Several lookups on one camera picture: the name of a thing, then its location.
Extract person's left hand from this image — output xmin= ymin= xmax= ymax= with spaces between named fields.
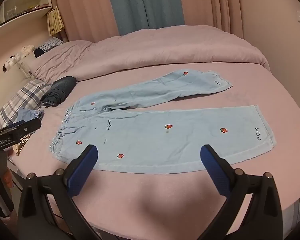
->
xmin=0 ymin=166 xmax=14 ymax=207

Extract blue curtain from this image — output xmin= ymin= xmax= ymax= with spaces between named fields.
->
xmin=105 ymin=0 xmax=185 ymax=36

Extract blue shorts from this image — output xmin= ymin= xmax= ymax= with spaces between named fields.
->
xmin=15 ymin=108 xmax=45 ymax=126

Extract blue checked cloth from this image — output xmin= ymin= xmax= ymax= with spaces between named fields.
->
xmin=36 ymin=37 xmax=65 ymax=53

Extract pink curtain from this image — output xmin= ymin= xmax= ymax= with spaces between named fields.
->
xmin=181 ymin=0 xmax=243 ymax=34
xmin=52 ymin=0 xmax=121 ymax=43

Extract white plush toy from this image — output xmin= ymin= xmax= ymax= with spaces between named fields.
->
xmin=2 ymin=44 xmax=35 ymax=71

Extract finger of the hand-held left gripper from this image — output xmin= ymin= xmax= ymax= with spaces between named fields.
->
xmin=12 ymin=117 xmax=42 ymax=140

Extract brown patterned cloth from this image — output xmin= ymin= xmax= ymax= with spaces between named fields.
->
xmin=14 ymin=133 xmax=33 ymax=157

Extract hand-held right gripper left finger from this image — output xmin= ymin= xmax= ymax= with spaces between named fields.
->
xmin=17 ymin=144 xmax=103 ymax=240

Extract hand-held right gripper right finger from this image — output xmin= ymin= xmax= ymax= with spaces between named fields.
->
xmin=200 ymin=144 xmax=283 ymax=240

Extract pink duvet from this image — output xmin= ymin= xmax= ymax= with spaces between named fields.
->
xmin=29 ymin=25 xmax=271 ymax=82

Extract cream pillow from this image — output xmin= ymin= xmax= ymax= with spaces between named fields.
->
xmin=17 ymin=54 xmax=39 ymax=81

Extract light blue strawberry pants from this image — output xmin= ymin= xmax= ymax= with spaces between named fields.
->
xmin=49 ymin=70 xmax=277 ymax=174

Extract pink bed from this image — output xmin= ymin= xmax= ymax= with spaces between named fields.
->
xmin=5 ymin=62 xmax=300 ymax=238

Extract white shelf cabinet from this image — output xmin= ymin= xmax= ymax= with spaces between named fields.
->
xmin=0 ymin=0 xmax=53 ymax=34

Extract dark grey rolled cloth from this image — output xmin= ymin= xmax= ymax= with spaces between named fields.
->
xmin=41 ymin=76 xmax=77 ymax=107

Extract plaid pillow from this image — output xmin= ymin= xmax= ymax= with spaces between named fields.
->
xmin=0 ymin=79 xmax=53 ymax=131

